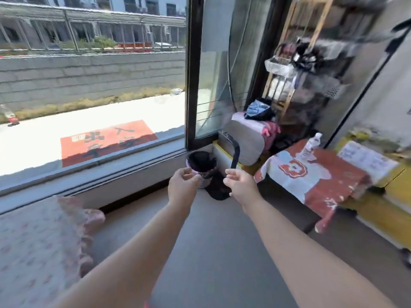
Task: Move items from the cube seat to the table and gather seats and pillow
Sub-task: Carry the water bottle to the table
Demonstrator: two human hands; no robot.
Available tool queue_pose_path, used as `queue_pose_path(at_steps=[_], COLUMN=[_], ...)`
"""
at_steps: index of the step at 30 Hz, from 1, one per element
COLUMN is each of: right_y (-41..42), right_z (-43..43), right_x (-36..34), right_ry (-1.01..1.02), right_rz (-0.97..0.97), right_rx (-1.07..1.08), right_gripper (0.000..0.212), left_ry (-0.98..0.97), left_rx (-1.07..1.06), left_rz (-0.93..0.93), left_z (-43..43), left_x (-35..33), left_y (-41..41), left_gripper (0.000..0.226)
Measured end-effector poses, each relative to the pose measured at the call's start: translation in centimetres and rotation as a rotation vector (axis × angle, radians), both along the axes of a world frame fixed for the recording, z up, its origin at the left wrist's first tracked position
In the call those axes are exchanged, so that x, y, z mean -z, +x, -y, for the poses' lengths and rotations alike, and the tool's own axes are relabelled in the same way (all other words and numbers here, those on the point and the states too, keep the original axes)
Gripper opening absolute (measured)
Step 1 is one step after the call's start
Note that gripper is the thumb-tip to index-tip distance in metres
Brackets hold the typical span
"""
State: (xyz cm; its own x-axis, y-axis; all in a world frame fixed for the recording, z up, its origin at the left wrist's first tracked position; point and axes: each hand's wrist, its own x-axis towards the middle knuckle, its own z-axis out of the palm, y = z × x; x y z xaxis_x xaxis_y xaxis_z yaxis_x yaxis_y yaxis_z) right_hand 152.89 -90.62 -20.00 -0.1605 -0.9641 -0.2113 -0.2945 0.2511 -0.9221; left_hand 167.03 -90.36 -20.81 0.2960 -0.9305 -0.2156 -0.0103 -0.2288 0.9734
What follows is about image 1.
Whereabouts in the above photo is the person's left hand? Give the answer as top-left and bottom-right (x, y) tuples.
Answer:
(167, 167), (203, 210)

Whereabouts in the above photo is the person's right hand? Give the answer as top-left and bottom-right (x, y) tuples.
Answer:
(222, 169), (262, 209)

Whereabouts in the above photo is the clear water bottle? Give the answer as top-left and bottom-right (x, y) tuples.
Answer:
(298, 133), (323, 161)

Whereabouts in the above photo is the person's right forearm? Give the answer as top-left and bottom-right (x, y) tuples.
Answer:
(242, 197), (399, 308)

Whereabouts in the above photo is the person's left forearm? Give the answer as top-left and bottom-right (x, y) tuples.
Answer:
(48, 201), (193, 308)

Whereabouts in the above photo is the black curved floor stand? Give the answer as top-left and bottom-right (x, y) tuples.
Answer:
(205, 131), (241, 201)

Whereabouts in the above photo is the pink suitcase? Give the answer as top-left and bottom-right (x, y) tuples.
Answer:
(229, 111), (281, 164)

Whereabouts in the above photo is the orange cartoon tablecloth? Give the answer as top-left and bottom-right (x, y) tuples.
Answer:
(253, 139), (370, 233)

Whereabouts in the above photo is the black fabric bag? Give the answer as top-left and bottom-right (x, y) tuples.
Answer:
(244, 99), (275, 121)

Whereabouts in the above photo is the red calligraphy paper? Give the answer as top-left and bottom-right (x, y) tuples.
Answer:
(60, 120), (158, 168)

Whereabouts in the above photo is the sliding glass door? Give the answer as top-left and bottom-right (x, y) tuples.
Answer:
(0, 0), (283, 215)

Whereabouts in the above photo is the thin grey hoop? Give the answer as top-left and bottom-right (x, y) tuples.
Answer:
(226, 0), (254, 108)

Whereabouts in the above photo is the white paper red writing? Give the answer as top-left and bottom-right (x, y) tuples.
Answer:
(337, 141), (400, 182)

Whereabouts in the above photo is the floral pink-frilled tablecloth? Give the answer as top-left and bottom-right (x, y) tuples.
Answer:
(0, 195), (106, 308)

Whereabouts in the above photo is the black arched floor lamp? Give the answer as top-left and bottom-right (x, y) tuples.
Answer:
(324, 15), (411, 148)

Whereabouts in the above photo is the wooden storage shelf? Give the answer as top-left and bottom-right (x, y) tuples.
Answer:
(262, 0), (379, 125)

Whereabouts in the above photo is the red-labelled balcony bottle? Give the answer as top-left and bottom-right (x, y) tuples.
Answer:
(0, 104), (20, 126)

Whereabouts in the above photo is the metal balcony railing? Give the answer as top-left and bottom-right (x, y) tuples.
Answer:
(0, 1), (187, 56)

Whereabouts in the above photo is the grey brick balcony wall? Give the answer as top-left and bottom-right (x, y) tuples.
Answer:
(0, 51), (187, 110)

